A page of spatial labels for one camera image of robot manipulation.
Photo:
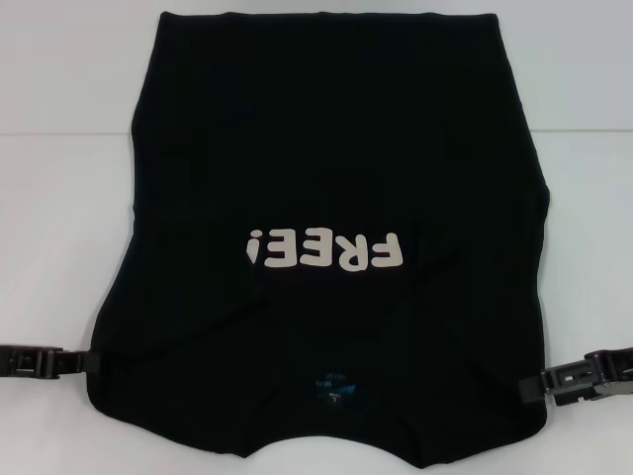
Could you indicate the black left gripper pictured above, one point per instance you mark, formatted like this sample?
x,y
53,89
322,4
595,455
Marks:
x,y
12,361

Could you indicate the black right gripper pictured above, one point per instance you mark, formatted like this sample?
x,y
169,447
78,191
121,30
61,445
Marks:
x,y
615,371

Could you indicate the black shirt with FREE print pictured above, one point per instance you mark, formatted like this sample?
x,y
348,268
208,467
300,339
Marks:
x,y
321,148

